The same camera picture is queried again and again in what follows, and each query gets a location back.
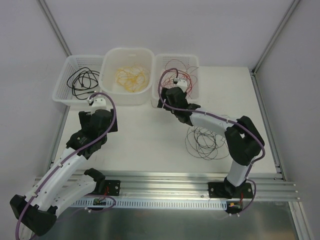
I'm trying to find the red thin wire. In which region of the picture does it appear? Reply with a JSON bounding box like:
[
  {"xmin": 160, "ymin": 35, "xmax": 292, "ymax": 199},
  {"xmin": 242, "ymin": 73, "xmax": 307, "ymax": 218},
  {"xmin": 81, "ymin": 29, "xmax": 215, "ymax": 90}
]
[{"xmin": 156, "ymin": 59, "xmax": 200, "ymax": 101}]

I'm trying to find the yellow thin wire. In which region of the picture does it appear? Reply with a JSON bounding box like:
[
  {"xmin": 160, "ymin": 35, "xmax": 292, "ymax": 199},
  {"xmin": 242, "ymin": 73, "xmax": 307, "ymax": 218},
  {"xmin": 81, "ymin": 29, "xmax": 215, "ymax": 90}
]
[{"xmin": 114, "ymin": 62, "xmax": 151, "ymax": 93}]

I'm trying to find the thick black usb cable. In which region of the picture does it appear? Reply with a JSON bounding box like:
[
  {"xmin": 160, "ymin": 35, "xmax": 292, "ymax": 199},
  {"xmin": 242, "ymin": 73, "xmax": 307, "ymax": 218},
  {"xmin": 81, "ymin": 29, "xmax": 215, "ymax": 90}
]
[{"xmin": 66, "ymin": 66, "xmax": 101, "ymax": 91}]

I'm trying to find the black thin wire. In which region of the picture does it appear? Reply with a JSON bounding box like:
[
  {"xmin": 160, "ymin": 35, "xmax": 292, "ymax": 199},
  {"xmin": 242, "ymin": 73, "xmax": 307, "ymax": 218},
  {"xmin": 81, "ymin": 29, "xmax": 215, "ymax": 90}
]
[{"xmin": 184, "ymin": 113, "xmax": 237, "ymax": 161}]

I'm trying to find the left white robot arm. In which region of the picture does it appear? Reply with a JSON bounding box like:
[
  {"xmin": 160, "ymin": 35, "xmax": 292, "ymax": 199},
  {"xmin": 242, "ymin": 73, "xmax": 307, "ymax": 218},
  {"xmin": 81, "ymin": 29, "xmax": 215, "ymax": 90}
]
[{"xmin": 9, "ymin": 108, "xmax": 118, "ymax": 239}]

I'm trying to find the right white perforated basket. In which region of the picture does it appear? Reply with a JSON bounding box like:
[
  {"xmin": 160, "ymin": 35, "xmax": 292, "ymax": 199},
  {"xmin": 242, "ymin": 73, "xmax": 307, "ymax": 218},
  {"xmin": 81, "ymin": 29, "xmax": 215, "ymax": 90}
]
[{"xmin": 151, "ymin": 53, "xmax": 201, "ymax": 108}]

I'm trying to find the white perforated basket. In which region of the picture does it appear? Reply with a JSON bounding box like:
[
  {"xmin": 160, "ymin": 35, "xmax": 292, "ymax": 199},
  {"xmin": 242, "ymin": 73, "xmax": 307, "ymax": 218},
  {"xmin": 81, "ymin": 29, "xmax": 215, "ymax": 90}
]
[
  {"xmin": 151, "ymin": 53, "xmax": 201, "ymax": 108},
  {"xmin": 52, "ymin": 54, "xmax": 104, "ymax": 106}
]

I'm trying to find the left white perforated basket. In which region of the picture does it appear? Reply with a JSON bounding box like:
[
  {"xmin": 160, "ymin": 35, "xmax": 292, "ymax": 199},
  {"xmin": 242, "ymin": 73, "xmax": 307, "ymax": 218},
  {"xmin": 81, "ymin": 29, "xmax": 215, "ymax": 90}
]
[{"xmin": 52, "ymin": 54, "xmax": 104, "ymax": 106}]

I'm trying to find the middle white plastic tub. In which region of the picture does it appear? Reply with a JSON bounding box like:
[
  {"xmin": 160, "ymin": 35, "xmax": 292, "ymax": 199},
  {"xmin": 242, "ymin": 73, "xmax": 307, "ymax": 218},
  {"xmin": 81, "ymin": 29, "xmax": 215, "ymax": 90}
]
[{"xmin": 98, "ymin": 47, "xmax": 155, "ymax": 106}]

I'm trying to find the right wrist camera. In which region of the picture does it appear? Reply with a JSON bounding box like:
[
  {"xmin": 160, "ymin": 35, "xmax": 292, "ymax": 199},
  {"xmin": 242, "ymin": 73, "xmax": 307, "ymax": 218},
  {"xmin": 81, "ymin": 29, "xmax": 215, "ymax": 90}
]
[{"xmin": 173, "ymin": 78, "xmax": 188, "ymax": 93}]

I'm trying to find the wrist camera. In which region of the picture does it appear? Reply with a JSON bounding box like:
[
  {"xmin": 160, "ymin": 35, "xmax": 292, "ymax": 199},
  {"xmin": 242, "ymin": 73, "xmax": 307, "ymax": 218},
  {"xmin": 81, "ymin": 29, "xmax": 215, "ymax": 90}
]
[
  {"xmin": 173, "ymin": 78, "xmax": 188, "ymax": 93},
  {"xmin": 87, "ymin": 97, "xmax": 107, "ymax": 113}
]

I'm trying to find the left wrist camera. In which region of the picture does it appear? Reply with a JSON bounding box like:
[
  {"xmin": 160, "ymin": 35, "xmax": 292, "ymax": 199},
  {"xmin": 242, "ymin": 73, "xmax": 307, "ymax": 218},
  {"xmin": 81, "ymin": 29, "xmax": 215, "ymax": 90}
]
[{"xmin": 87, "ymin": 97, "xmax": 107, "ymax": 113}]

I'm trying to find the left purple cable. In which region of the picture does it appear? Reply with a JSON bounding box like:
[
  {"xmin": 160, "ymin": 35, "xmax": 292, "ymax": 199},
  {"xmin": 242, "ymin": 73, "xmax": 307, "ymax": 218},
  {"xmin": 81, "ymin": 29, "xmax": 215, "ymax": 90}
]
[{"xmin": 14, "ymin": 92, "xmax": 118, "ymax": 240}]

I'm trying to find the purple cable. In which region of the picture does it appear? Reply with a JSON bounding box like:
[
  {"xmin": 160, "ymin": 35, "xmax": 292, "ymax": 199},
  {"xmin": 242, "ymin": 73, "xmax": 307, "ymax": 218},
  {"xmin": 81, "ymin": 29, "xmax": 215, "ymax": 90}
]
[
  {"xmin": 14, "ymin": 92, "xmax": 118, "ymax": 240},
  {"xmin": 159, "ymin": 67, "xmax": 266, "ymax": 218}
]

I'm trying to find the white slotted cable duct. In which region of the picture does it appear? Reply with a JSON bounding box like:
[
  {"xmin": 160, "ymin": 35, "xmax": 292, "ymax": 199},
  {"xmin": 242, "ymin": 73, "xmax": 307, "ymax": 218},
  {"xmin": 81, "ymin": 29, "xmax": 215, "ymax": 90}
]
[{"xmin": 71, "ymin": 197, "xmax": 227, "ymax": 211}]

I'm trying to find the right aluminium frame post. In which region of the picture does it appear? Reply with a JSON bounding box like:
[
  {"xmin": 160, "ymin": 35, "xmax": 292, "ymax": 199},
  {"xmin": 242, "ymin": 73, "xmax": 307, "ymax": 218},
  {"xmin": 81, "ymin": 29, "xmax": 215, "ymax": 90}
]
[{"xmin": 251, "ymin": 0, "xmax": 302, "ymax": 73}]

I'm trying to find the aluminium frame post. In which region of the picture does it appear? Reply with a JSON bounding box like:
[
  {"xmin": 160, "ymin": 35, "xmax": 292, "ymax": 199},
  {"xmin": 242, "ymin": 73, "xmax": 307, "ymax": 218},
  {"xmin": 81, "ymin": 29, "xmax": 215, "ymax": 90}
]
[
  {"xmin": 251, "ymin": 0, "xmax": 302, "ymax": 73},
  {"xmin": 36, "ymin": 0, "xmax": 72, "ymax": 57}
]

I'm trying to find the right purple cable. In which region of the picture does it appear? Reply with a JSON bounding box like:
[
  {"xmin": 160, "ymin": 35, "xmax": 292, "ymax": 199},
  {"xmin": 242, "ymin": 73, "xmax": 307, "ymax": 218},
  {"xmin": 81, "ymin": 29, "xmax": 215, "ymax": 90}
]
[{"xmin": 159, "ymin": 67, "xmax": 266, "ymax": 218}]

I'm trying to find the left aluminium frame post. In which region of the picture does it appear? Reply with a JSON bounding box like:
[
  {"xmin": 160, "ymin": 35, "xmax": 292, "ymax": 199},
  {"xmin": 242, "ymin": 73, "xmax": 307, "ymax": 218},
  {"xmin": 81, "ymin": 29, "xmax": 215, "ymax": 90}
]
[{"xmin": 36, "ymin": 0, "xmax": 72, "ymax": 57}]

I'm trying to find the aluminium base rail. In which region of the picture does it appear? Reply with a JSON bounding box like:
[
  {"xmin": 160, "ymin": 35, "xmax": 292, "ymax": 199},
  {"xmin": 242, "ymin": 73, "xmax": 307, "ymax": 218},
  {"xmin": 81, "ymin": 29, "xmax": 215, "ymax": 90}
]
[{"xmin": 32, "ymin": 169, "xmax": 301, "ymax": 202}]

